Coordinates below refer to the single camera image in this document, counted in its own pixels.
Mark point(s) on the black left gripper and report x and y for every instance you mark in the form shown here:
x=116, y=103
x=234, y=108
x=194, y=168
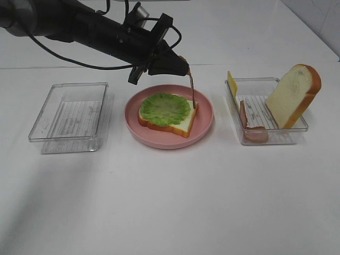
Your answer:
x=139, y=46

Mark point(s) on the brown bacon strip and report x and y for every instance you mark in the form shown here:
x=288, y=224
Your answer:
x=192, y=88

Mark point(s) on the green lettuce leaf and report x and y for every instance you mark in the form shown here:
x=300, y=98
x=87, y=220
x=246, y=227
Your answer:
x=165, y=109

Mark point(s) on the yellow cheese slice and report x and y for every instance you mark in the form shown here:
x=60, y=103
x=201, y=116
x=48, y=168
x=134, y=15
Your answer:
x=232, y=86

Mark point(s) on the bread slice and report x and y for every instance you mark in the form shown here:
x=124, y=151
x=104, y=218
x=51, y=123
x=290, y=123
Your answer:
x=182, y=129
x=293, y=95

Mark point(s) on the pink bacon strip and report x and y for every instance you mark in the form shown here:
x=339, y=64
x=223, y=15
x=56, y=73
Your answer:
x=256, y=134

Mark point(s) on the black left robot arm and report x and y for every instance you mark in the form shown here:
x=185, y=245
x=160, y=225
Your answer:
x=71, y=21

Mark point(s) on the pink round plate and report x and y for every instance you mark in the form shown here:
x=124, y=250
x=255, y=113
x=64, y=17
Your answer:
x=202, y=122

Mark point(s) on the right clear plastic tray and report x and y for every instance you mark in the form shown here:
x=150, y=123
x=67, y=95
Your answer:
x=254, y=92

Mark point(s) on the clear plastic tray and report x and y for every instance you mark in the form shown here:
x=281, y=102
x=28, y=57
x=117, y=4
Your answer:
x=72, y=119
x=254, y=92

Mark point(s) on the left clear plastic tray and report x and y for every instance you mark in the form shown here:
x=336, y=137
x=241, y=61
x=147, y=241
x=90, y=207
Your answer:
x=72, y=119

